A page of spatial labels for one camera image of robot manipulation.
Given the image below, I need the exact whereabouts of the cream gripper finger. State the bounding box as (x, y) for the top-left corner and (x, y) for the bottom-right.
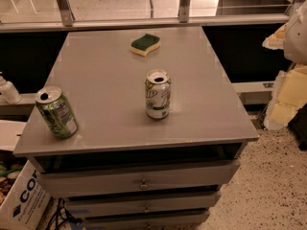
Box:
(264, 64), (307, 130)
(262, 23), (287, 50)

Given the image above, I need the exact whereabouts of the white 7up can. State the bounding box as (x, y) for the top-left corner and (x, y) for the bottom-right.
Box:
(145, 69), (171, 119)

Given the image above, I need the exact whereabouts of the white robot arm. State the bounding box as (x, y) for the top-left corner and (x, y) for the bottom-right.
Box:
(262, 1), (307, 130)

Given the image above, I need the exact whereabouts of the green and yellow sponge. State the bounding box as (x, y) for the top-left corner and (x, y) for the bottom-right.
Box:
(130, 34), (161, 57)

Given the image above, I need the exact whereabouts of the green soda can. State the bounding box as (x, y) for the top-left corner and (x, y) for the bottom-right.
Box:
(35, 85), (79, 139)

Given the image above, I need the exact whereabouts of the grey drawer cabinet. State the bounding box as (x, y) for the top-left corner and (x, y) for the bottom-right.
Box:
(12, 26), (260, 230)

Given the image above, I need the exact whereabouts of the bottom grey drawer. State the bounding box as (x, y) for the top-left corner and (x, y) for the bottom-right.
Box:
(83, 210), (209, 230)

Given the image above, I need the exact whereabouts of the grey drawer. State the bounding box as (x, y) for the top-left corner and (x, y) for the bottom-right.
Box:
(38, 160), (240, 197)
(66, 191), (221, 218)
(83, 210), (209, 230)

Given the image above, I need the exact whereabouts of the top grey drawer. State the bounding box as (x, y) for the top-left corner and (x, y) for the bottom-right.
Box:
(38, 160), (240, 197)

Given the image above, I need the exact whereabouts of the middle grey drawer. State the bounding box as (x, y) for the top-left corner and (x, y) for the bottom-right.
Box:
(66, 191), (221, 218)

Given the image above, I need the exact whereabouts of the white plastic bottle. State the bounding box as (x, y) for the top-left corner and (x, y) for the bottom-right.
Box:
(0, 72), (21, 104)

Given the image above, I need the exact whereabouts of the white cardboard box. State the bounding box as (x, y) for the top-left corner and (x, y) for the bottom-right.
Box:
(0, 150), (51, 230)

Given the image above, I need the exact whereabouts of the metal window frame rail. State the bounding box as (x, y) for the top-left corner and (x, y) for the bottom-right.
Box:
(0, 0), (306, 33)

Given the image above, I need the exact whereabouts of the black cable bundle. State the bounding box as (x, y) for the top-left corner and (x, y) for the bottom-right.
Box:
(53, 197), (84, 230)

